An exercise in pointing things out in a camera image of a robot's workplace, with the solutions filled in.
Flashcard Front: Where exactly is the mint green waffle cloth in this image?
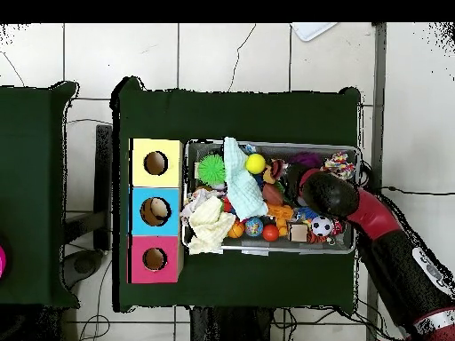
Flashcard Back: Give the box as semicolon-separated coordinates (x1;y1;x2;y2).
222;136;269;221

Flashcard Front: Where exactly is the cream waffle cloth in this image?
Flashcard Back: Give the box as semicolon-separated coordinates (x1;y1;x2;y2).
187;196;236;256

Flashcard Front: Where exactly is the clear mesh bin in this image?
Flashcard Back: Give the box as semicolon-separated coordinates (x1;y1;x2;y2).
181;139;362;256

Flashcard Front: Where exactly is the wooden box with three holes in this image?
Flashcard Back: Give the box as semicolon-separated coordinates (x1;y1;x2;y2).
127;138;185;284

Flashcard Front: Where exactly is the plain green spiky ball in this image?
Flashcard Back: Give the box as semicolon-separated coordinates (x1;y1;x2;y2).
196;153;227;186

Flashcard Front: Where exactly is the smooth yellow ball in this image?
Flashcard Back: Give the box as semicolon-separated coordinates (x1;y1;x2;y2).
244;153;267;175

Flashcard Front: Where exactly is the brown toy football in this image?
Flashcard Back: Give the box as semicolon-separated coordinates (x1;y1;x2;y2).
261;182;285;206

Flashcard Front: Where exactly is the orange plastic toy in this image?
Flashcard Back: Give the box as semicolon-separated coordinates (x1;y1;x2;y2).
266;202;295;221

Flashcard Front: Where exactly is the smooth orange ball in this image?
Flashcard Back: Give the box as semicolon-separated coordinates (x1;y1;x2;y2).
261;223;280;242

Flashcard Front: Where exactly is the dark green tablecloth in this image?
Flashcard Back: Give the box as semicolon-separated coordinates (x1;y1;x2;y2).
111;75;363;313

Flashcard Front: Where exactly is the purple spiky toy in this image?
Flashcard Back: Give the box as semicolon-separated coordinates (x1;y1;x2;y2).
289;151;323;168

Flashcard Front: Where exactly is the small soccer ball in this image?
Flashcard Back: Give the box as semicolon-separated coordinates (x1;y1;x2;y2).
310;215;335;238

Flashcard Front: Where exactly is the multicoloured patterned cloth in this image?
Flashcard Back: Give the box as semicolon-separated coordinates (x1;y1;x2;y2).
321;151;356;180

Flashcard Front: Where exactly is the grey round base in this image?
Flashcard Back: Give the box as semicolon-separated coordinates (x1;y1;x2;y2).
62;249;105;289

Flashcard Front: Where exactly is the white flat board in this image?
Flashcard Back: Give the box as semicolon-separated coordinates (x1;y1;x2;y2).
290;22;339;43

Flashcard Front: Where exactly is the thin floor cable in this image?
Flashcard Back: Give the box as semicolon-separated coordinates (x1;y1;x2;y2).
227;23;258;92

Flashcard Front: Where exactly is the black cable with connector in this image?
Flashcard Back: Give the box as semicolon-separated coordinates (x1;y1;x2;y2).
374;184;455;196

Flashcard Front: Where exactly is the grey metal rail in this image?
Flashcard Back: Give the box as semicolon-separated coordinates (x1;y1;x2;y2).
365;22;387;341

